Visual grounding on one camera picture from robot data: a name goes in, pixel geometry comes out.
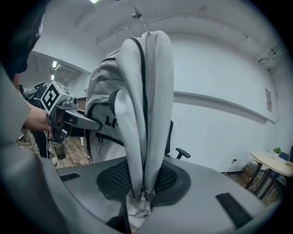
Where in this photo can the grey backpack bag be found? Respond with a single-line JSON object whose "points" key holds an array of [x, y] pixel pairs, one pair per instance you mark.
{"points": [[135, 96]]}

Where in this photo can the small green potted plant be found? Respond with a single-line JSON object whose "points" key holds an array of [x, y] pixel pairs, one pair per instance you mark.
{"points": [[277, 150]]}

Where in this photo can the round beige table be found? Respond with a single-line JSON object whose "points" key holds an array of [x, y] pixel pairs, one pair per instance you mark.
{"points": [[272, 163]]}

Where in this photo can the black office chair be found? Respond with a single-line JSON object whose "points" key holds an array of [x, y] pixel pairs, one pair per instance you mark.
{"points": [[169, 137]]}

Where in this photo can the person's left forearm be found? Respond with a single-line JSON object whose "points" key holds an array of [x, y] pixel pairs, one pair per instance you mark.
{"points": [[16, 98]]}

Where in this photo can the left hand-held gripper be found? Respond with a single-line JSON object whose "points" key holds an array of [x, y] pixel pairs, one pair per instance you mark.
{"points": [[53, 98]]}

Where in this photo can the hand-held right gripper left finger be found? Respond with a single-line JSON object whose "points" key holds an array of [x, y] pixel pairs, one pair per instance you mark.
{"points": [[87, 182]]}

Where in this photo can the round ceiling fixture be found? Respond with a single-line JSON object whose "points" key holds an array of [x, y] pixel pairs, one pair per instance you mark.
{"points": [[136, 14]]}

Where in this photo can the rectangular ceiling light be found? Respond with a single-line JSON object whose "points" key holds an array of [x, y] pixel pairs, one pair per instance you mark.
{"points": [[52, 77], [54, 64]]}

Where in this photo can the white wall trunking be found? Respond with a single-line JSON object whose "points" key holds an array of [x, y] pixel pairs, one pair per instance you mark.
{"points": [[219, 101]]}

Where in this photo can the person's left hand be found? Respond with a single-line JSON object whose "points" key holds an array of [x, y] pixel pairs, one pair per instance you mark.
{"points": [[60, 118]]}

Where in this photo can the black mesh waste bin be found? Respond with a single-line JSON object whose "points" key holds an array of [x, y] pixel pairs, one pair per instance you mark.
{"points": [[60, 150]]}

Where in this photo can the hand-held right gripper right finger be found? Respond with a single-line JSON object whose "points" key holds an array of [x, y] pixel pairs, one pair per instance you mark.
{"points": [[201, 194]]}

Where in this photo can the brown wooden desk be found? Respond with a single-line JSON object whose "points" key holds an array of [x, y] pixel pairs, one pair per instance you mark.
{"points": [[82, 105]]}

